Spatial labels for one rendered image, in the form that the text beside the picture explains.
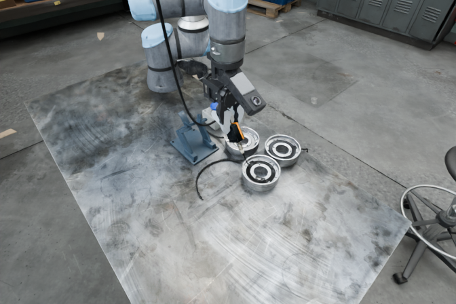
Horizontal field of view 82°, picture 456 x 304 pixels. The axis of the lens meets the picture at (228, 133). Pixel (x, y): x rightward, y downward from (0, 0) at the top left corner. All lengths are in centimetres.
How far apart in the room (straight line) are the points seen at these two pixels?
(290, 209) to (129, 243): 40
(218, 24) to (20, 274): 158
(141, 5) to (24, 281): 148
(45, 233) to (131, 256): 122
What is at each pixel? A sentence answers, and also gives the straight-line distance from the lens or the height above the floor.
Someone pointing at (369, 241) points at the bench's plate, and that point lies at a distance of 74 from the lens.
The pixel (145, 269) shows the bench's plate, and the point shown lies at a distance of 67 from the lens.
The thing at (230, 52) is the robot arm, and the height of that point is 116.
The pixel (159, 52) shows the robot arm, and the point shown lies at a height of 96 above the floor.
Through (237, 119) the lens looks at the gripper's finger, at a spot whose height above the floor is 96.
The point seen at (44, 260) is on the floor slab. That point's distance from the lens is 178.
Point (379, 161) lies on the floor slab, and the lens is 214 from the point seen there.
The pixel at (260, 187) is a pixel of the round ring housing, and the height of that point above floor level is 83.
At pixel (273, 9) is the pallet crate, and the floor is 13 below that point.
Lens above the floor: 140
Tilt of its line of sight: 43 degrees down
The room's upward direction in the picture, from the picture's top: straight up
